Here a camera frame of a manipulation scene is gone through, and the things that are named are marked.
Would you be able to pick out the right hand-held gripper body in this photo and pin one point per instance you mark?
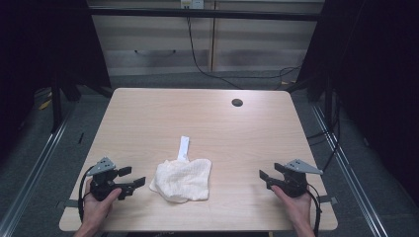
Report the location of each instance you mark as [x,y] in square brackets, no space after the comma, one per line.
[294,184]

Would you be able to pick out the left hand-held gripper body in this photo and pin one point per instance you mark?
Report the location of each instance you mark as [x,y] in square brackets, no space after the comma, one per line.
[104,184]

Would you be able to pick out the person's right hand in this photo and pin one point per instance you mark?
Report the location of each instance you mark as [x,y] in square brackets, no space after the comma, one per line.
[296,207]

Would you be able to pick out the person's left hand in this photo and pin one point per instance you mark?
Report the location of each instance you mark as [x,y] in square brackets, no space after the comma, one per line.
[97,210]

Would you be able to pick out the grey tape strip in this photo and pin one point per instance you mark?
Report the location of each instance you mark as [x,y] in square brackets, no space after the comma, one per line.
[70,203]
[329,199]

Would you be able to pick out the small black floor piece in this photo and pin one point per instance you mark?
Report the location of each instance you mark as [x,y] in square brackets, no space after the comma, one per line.
[80,138]

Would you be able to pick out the black table grommet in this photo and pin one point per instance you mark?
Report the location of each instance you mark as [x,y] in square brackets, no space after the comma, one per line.
[237,102]

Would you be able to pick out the black metal stand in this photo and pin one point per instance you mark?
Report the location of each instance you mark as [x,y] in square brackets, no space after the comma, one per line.
[56,105]
[328,105]

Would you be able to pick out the yellow floor tape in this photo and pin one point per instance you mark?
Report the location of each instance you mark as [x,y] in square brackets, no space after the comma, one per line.
[45,104]

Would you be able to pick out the black curtain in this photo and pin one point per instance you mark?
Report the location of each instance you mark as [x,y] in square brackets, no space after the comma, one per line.
[39,49]
[378,82]

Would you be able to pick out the black horizontal bar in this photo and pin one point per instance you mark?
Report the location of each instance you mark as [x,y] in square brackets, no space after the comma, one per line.
[197,14]

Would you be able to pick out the metal floor rail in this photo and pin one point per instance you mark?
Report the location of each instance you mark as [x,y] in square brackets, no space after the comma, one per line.
[355,187]
[29,177]

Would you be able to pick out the white wall socket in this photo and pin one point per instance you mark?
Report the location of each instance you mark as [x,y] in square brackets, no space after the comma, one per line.
[192,3]

